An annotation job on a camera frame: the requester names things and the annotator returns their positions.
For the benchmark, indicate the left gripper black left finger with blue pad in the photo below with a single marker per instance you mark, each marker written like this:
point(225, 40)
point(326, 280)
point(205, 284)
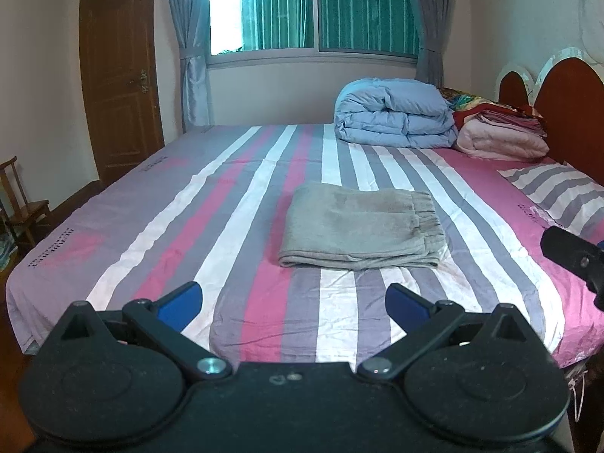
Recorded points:
point(159, 325)

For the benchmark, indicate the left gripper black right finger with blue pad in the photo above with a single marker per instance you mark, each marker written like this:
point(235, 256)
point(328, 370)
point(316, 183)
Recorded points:
point(427, 327)

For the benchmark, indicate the grey fleece pants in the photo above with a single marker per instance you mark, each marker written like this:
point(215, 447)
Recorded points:
point(336, 227)

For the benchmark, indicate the striped pillow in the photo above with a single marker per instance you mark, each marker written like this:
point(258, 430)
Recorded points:
point(570, 198)

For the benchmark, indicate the pink folded blanket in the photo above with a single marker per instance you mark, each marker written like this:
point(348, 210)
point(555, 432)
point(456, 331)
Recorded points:
point(486, 141)

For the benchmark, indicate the striped pink grey bed sheet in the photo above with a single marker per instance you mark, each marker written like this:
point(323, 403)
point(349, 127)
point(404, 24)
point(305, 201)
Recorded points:
point(211, 208)

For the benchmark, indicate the red wooden headboard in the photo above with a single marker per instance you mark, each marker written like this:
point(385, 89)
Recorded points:
point(568, 94)

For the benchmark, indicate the small wooden chair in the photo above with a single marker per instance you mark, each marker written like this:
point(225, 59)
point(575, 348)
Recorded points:
point(25, 212)

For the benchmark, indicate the colourful folded bedding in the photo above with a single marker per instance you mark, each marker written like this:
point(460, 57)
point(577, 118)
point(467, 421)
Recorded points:
point(466, 106)

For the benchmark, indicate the light blue folded duvet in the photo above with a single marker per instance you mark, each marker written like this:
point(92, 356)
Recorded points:
point(402, 113)

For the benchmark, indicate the grey blue right curtain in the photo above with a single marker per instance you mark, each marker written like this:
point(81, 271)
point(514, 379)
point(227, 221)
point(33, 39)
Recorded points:
point(432, 19)

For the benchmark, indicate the grey blue curtain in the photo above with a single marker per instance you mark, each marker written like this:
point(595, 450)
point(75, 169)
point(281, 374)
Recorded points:
point(191, 20)
point(432, 19)

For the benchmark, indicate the green window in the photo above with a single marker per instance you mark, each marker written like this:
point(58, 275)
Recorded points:
point(363, 26)

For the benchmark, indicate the brown wooden door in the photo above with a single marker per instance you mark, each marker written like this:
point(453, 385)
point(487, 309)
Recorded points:
point(119, 84)

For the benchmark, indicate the grey blue left curtain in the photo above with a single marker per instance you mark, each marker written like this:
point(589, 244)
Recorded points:
point(191, 20)

